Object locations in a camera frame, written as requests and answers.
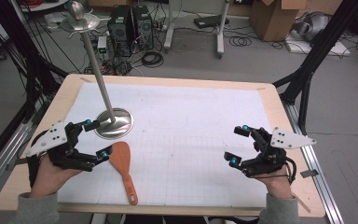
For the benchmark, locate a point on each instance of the person's right hand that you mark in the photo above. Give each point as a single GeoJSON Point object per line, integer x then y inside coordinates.
{"type": "Point", "coordinates": [276, 185]}

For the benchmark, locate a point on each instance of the black computer tower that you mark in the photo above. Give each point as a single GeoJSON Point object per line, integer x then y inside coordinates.
{"type": "Point", "coordinates": [143, 28]}
{"type": "Point", "coordinates": [119, 29]}

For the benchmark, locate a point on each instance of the small power supply unit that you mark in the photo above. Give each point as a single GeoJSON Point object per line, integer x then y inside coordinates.
{"type": "Point", "coordinates": [102, 45]}

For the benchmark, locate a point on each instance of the flat black box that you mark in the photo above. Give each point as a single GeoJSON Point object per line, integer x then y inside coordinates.
{"type": "Point", "coordinates": [209, 21]}

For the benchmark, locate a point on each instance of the person's left hand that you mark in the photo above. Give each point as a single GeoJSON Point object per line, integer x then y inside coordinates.
{"type": "Point", "coordinates": [51, 180]}

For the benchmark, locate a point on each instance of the wooden spatula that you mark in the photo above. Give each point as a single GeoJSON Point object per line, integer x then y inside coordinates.
{"type": "Point", "coordinates": [122, 161]}

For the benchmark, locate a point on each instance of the large open cardboard box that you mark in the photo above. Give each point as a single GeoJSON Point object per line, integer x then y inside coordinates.
{"type": "Point", "coordinates": [273, 21]}

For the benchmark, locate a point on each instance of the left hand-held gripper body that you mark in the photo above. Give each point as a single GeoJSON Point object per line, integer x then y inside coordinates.
{"type": "Point", "coordinates": [51, 137]}

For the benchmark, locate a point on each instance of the grey bag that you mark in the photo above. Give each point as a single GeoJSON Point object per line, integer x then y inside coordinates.
{"type": "Point", "coordinates": [312, 26]}

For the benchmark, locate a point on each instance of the aluminium rail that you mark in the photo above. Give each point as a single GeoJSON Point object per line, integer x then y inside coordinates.
{"type": "Point", "coordinates": [317, 168]}
{"type": "Point", "coordinates": [3, 161]}

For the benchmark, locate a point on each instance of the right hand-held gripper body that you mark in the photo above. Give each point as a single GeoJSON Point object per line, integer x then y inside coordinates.
{"type": "Point", "coordinates": [273, 152]}

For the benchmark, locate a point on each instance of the white grid paper mat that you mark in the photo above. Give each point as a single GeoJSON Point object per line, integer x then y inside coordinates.
{"type": "Point", "coordinates": [180, 137]}

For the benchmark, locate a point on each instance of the white foam board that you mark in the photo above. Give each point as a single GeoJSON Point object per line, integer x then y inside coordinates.
{"type": "Point", "coordinates": [320, 48]}

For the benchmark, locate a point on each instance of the white desk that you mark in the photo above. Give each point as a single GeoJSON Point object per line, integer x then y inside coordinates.
{"type": "Point", "coordinates": [220, 31]}

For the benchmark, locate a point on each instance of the metal hook stand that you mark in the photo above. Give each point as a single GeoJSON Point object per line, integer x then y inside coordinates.
{"type": "Point", "coordinates": [113, 123]}

